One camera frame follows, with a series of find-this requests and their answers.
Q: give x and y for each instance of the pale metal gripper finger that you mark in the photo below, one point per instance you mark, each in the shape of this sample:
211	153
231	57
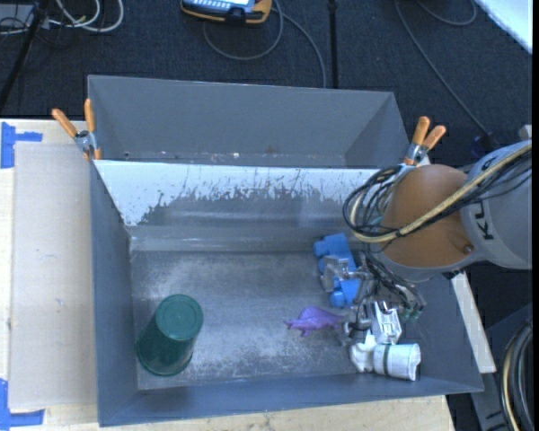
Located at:
355	328
339	273

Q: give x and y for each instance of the blue plastic toy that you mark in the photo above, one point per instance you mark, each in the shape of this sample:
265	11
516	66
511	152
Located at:
337	246

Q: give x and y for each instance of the white toy figure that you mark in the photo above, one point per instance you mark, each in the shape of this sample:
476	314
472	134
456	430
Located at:
361	356

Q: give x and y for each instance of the purple toy dinosaur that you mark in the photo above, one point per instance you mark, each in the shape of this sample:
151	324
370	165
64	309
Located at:
316	320

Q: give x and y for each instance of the white cylinder with green bands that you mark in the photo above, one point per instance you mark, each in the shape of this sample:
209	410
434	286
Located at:
397	361

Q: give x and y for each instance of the grey metal bin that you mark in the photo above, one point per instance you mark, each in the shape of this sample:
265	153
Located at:
251	285

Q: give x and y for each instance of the dark green plastic cup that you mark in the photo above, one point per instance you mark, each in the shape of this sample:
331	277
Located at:
170	335

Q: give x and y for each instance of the pale wood board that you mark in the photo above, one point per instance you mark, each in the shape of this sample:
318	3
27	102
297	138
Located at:
49	263

